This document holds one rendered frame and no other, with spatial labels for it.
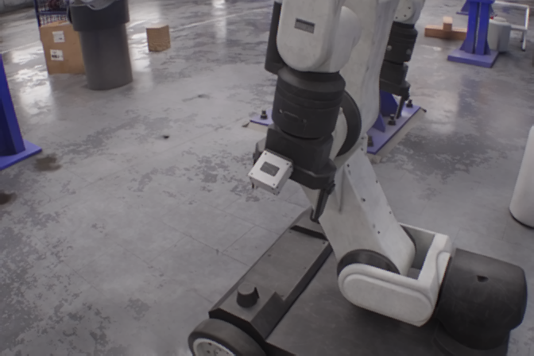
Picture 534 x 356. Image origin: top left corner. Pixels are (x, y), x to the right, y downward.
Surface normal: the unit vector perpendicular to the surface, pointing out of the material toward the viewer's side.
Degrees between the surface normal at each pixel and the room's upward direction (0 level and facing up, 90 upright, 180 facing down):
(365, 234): 90
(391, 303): 90
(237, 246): 0
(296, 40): 90
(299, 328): 0
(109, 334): 0
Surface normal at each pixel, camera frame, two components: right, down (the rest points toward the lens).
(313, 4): -0.52, 0.40
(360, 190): 0.73, -0.25
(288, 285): -0.04, -0.89
